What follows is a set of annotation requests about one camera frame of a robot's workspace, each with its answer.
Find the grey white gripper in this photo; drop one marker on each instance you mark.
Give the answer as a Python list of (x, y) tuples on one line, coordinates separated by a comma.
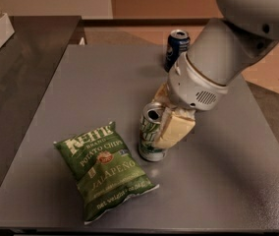
[(192, 88)]

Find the silver green 7up can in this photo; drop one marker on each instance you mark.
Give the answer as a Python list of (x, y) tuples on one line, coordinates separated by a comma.
[(149, 125)]

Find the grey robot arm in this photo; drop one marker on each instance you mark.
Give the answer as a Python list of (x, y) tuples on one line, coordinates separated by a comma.
[(247, 31)]

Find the blue soda can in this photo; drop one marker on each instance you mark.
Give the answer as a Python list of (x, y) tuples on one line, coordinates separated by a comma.
[(178, 41)]

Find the green jalapeno chip bag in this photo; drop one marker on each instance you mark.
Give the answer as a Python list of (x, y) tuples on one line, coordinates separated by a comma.
[(105, 171)]

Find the dark side table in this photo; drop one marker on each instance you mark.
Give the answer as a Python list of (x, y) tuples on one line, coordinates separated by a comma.
[(28, 61)]

